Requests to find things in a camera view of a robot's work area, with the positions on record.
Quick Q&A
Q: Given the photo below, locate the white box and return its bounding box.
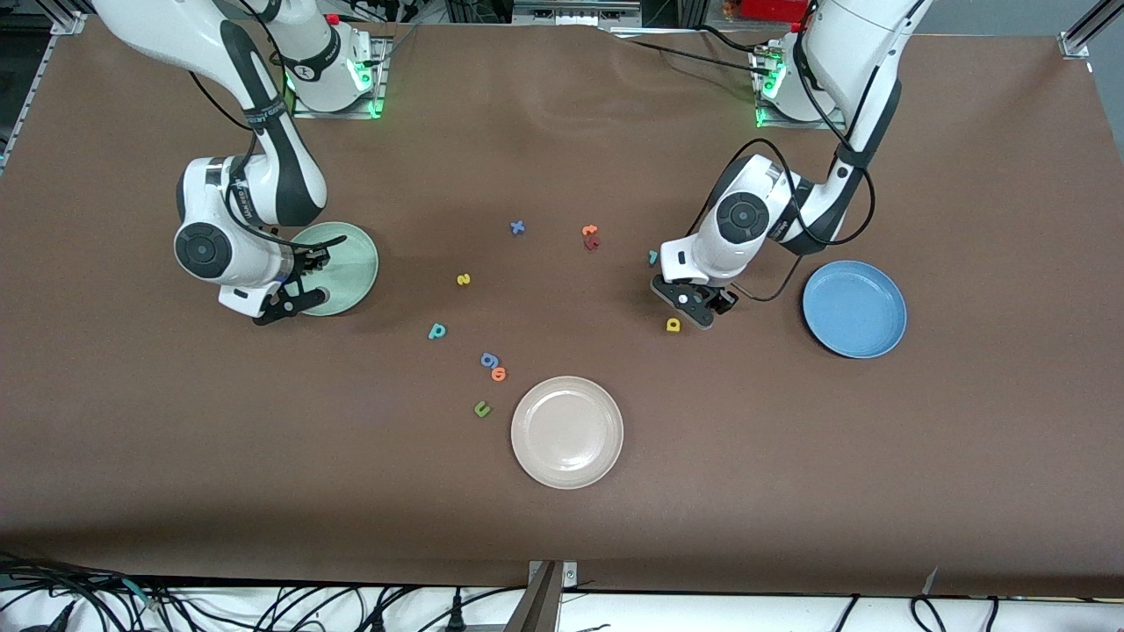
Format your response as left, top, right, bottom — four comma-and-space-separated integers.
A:
512, 0, 644, 27

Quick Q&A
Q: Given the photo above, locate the blue round plate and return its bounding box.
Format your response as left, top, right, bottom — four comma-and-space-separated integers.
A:
802, 260, 908, 360

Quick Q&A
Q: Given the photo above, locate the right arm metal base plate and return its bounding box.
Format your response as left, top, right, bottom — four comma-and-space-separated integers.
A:
292, 37, 389, 120

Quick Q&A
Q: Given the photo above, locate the green round plate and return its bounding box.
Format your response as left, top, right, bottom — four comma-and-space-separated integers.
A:
285, 221, 380, 318

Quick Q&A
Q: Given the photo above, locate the aluminium beam with bracket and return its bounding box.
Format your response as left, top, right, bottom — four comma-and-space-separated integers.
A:
505, 560, 580, 632

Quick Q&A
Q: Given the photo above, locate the black base cable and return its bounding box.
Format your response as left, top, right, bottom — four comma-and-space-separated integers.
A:
698, 25, 774, 55
625, 39, 763, 78

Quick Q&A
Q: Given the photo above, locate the long aluminium frame rail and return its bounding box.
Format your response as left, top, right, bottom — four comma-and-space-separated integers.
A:
0, 0, 93, 176

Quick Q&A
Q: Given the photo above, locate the beige round plate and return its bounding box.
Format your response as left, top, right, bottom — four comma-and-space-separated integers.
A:
510, 376, 625, 490

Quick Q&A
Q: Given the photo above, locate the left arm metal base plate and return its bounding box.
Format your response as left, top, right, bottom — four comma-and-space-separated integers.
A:
753, 44, 849, 132

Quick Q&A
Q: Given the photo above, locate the black cable tangle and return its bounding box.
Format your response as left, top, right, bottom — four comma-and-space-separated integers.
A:
0, 551, 177, 632

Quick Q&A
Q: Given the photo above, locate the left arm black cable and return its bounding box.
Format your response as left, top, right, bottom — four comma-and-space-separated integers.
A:
727, 48, 876, 304

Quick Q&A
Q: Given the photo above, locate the brown table cover mat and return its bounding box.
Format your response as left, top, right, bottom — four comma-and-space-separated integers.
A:
0, 16, 1124, 600

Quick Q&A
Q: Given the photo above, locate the red object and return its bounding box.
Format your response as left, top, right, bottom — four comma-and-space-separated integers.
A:
736, 0, 811, 24

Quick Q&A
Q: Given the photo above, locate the right arm long black cable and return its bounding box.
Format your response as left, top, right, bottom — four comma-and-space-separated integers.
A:
187, 70, 333, 257

